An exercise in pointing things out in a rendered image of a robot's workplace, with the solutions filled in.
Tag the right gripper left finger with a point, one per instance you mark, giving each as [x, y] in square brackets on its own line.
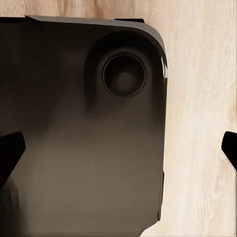
[12, 147]

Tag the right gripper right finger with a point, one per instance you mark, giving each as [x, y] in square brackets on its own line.
[229, 147]

